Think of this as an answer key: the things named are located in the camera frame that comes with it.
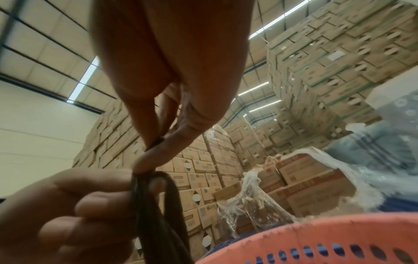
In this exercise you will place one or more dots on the stack of red label cartons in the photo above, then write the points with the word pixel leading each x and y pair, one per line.
pixel 310 185

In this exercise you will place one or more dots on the black plastic trash bag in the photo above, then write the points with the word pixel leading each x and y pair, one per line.
pixel 160 232

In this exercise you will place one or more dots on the person's left hand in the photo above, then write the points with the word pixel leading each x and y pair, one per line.
pixel 65 219

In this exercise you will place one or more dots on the floral paper bag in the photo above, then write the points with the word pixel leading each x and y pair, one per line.
pixel 401 111

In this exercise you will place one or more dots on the pink plastic basket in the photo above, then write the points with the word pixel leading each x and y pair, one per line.
pixel 326 232

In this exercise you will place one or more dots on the ceiling light strip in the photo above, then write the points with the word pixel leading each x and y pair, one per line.
pixel 265 106
pixel 83 80
pixel 254 89
pixel 277 19

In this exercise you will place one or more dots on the stack of blue print cartons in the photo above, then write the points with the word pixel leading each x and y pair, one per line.
pixel 196 180

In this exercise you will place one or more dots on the plain white box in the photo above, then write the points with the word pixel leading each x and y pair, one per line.
pixel 395 90

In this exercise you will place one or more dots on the striped woven sack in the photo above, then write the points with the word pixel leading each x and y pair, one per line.
pixel 375 149

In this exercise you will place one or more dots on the stack of green striped cartons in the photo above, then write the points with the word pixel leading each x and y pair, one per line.
pixel 343 64

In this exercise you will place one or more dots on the person's right hand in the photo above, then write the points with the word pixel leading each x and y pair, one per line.
pixel 169 51

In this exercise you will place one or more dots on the clear plastic wrap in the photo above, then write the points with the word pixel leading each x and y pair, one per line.
pixel 248 206

